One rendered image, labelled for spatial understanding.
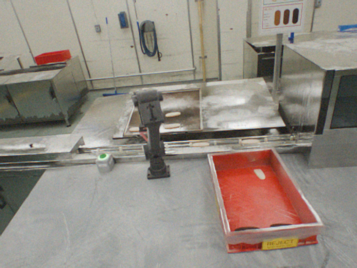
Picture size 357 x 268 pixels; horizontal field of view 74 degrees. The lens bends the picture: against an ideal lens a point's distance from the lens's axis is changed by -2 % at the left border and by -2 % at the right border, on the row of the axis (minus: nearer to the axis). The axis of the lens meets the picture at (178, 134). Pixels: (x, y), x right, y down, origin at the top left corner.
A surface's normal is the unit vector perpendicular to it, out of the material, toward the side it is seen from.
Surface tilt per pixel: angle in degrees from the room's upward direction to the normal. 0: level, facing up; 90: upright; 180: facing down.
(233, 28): 90
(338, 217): 0
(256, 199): 0
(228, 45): 90
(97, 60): 89
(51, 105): 90
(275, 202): 0
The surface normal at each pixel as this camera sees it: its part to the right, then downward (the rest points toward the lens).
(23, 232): -0.11, -0.86
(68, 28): -0.07, 0.51
